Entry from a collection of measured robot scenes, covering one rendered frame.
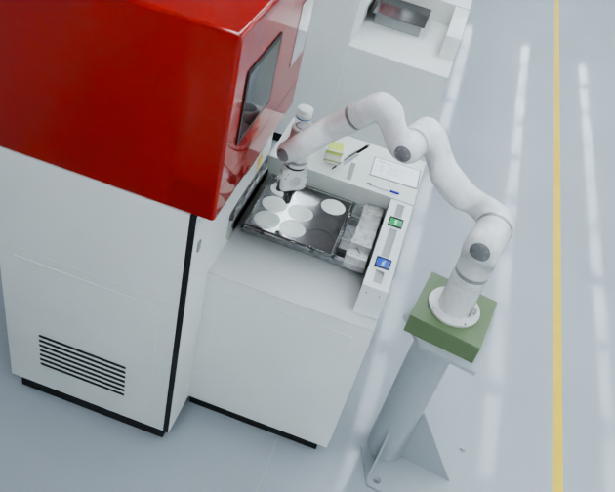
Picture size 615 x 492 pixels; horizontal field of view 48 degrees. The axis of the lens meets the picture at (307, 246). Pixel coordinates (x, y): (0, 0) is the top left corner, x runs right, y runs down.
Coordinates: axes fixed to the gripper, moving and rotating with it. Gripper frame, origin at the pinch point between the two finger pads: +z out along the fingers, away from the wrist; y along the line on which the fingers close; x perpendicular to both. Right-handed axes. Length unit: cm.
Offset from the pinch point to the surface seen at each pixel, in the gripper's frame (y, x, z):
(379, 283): 16.4, -46.1, 4.2
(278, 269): -8.4, -19.5, 17.7
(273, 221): -4.4, -1.6, 9.6
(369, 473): 27, -70, 96
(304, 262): 3.0, -17.7, 17.7
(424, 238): 140, 62, 100
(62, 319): -82, 0, 46
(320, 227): 12.5, -8.6, 9.8
